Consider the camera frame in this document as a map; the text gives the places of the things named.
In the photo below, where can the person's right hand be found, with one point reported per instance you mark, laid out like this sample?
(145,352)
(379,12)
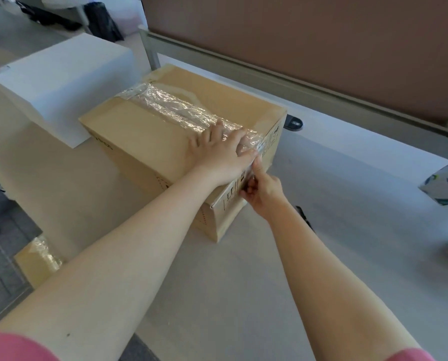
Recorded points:
(264,191)

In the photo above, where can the person's left hand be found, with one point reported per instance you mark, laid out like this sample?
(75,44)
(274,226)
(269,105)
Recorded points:
(213,158)

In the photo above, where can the person's left little finger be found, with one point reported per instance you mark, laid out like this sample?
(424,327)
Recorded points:
(192,145)

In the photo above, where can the person's left thumb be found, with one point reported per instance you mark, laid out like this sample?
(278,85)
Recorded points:
(248,157)

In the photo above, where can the person's left middle finger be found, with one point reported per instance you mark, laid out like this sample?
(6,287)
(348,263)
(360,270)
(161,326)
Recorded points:
(218,130)

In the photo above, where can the clear packing tape strip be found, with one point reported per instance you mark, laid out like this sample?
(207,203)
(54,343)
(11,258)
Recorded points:
(171,107)

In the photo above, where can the brown cardboard box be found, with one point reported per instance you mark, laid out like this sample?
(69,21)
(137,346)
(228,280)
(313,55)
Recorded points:
(145,139)

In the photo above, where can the person's left forearm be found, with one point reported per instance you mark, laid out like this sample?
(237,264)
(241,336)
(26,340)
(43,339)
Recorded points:
(107,266)

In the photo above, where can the person's right forearm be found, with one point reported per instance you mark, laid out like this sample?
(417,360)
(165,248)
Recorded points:
(332,289)

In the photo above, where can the small black object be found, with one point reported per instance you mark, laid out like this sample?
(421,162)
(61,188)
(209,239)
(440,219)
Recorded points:
(305,218)

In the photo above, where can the brown partition panel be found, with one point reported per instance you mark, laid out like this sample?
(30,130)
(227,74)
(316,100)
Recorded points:
(314,45)

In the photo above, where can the clear plastic container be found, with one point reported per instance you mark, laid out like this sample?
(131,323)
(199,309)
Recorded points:
(130,20)

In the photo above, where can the white rectangular box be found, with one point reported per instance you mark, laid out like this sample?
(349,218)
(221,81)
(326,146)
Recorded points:
(58,78)

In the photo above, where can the black plastic bag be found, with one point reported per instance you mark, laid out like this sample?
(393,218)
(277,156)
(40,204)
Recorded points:
(103,22)

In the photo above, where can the taped cardboard box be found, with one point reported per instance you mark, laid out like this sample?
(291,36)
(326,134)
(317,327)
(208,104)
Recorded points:
(38,261)

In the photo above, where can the white printed packet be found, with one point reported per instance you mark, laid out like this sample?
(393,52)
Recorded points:
(444,182)

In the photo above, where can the grey desk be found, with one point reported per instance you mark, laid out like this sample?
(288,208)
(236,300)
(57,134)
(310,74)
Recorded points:
(32,5)

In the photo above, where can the pink right sleeve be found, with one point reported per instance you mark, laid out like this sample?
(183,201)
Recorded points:
(410,355)

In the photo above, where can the pink sleeve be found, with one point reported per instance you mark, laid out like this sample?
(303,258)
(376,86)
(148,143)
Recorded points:
(15,348)
(410,355)

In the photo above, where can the pink left sleeve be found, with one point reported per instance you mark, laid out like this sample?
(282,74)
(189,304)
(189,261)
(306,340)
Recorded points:
(15,348)

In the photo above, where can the grey metal partition frame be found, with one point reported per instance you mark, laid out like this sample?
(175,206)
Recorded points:
(284,84)

